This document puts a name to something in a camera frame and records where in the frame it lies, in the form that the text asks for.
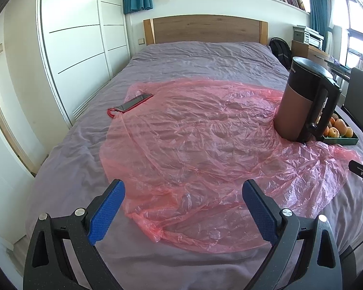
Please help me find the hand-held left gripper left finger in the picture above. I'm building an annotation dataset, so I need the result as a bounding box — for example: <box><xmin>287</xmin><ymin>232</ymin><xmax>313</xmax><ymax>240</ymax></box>
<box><xmin>22</xmin><ymin>179</ymin><xmax>126</xmax><ymax>290</ymax></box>

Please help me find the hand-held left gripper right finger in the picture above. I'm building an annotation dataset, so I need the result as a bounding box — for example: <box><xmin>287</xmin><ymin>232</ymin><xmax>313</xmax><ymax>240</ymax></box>
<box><xmin>242</xmin><ymin>179</ymin><xmax>343</xmax><ymax>290</ymax></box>

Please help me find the green metal tray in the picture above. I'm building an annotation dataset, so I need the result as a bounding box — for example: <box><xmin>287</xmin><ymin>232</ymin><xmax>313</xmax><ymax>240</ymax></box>
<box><xmin>316</xmin><ymin>133</ymin><xmax>360</xmax><ymax>147</ymax></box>

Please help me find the grey chair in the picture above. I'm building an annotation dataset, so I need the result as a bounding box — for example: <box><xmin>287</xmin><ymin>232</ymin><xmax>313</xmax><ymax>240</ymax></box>
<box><xmin>341</xmin><ymin>67</ymin><xmax>363</xmax><ymax>141</ymax></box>

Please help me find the grey desk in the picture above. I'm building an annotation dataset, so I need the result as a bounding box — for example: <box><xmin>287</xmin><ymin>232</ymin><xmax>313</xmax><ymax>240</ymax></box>
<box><xmin>325</xmin><ymin>59</ymin><xmax>353</xmax><ymax>73</ymax></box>

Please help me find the black smartphone with red case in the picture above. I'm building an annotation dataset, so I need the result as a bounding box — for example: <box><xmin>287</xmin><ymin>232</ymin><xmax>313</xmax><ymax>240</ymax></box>
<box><xmin>116</xmin><ymin>93</ymin><xmax>154</xmax><ymax>113</ymax></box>

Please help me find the wooden dresser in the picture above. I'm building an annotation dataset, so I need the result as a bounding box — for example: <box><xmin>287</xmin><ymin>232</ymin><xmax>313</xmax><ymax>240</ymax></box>
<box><xmin>291</xmin><ymin>40</ymin><xmax>331</xmax><ymax>67</ymax></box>

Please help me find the grey printer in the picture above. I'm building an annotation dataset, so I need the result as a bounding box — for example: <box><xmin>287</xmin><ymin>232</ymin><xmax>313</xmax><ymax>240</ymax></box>
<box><xmin>292</xmin><ymin>26</ymin><xmax>325</xmax><ymax>49</ymax></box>

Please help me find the black backpack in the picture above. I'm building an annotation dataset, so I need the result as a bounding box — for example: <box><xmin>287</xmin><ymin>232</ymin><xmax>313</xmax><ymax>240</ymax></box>
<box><xmin>269</xmin><ymin>37</ymin><xmax>292</xmax><ymax>70</ymax></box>

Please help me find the white wardrobe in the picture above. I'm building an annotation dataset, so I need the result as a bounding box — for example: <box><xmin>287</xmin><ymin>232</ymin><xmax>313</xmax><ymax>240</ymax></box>
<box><xmin>0</xmin><ymin>0</ymin><xmax>130</xmax><ymax>248</ymax></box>

